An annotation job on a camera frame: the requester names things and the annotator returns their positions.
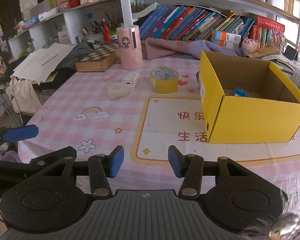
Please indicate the row of blue children's books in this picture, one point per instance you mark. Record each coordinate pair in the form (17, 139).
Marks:
(180, 22)

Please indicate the white red label box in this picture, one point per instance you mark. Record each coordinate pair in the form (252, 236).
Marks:
(64, 36)

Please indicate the pink cylindrical container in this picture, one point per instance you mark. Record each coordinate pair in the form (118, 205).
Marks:
(128, 55)

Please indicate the purple cloth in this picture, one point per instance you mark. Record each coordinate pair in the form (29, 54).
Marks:
(170, 47)

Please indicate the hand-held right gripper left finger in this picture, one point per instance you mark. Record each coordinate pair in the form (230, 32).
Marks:
(116, 162)

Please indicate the pile of papers and booklets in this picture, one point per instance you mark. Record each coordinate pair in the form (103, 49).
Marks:
(290, 66)

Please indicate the white tissue pack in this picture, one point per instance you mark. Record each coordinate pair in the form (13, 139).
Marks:
(49, 14)

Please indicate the yellow tape roll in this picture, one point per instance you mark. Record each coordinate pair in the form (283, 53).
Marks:
(165, 87)

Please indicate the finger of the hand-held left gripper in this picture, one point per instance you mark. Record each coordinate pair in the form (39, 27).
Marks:
(20, 133)
(52, 158)

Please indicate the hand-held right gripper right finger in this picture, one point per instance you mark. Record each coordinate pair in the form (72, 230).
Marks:
(174, 161)

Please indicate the wooden chess board box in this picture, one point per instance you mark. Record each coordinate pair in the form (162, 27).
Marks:
(100, 55)

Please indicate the black phone on stand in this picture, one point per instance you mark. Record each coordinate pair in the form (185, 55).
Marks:
(290, 53)

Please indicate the brown cardboard sheet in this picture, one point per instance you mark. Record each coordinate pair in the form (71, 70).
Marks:
(265, 52)

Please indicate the dark grey cloth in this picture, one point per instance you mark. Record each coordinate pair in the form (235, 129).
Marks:
(77, 53)

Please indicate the blue plastic bag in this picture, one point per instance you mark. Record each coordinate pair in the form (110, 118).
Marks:
(240, 92)

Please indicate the pink pig plush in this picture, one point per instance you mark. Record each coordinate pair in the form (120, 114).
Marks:
(250, 44)

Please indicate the colourful figure display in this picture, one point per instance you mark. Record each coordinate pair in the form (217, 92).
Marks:
(276, 38)

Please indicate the pink checked printed tablecloth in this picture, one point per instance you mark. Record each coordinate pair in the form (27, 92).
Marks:
(95, 120)

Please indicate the white bookshelf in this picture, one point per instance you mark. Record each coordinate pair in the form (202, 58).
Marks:
(126, 5)

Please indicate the cream hanging cloth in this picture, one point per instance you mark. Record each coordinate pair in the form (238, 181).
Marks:
(23, 95)

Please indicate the white rounded block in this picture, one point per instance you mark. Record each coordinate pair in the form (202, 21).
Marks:
(117, 91)

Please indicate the cluster of pens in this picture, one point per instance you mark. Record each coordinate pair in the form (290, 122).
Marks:
(100, 28)

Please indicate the flat red book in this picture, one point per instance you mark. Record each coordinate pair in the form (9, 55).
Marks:
(270, 25)

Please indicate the white charger plug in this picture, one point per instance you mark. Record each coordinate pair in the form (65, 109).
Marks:
(131, 78)

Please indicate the upright green thick book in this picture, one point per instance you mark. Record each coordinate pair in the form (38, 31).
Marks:
(264, 37)

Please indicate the white paper sheets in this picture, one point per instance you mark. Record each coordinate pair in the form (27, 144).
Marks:
(45, 60)

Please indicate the upright red thick book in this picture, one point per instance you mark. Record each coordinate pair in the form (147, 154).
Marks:
(258, 37)
(252, 36)

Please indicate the yellow cardboard box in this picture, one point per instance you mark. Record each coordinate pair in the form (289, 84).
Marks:
(252, 120)

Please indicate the orange white carton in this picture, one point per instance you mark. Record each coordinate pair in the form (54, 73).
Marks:
(225, 44)
(226, 35)

